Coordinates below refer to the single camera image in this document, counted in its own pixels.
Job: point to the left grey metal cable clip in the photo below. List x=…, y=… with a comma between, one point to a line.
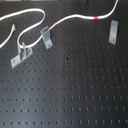
x=23, y=54

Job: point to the grey metal cable clip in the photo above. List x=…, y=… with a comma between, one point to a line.
x=45, y=32
x=113, y=32
x=23, y=54

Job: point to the right grey metal cable clip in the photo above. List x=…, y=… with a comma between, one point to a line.
x=113, y=32

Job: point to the middle grey metal cable clip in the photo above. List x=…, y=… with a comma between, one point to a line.
x=45, y=32

